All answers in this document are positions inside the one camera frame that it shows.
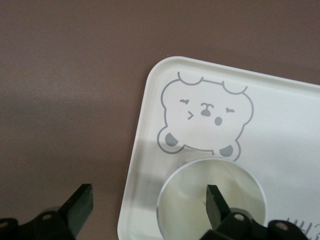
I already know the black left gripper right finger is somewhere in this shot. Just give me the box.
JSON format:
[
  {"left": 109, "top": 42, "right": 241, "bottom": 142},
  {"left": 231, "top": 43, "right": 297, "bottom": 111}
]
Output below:
[{"left": 205, "top": 184, "right": 233, "bottom": 230}]

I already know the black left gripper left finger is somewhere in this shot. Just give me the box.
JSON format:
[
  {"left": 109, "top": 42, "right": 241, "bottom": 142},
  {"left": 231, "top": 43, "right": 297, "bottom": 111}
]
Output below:
[{"left": 59, "top": 183, "right": 95, "bottom": 238}]

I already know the white plastic cup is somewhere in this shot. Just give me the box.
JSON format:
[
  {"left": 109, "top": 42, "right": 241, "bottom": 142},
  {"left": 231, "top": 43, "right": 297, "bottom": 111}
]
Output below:
[{"left": 156, "top": 158, "right": 267, "bottom": 240}]

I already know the white bear print tray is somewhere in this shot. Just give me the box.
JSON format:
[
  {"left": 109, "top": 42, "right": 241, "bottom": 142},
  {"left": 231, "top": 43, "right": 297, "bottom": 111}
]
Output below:
[{"left": 116, "top": 55, "right": 320, "bottom": 240}]

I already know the brown table cover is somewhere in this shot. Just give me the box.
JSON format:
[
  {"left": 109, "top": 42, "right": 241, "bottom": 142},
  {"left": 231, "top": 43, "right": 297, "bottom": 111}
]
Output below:
[{"left": 0, "top": 0, "right": 320, "bottom": 240}]

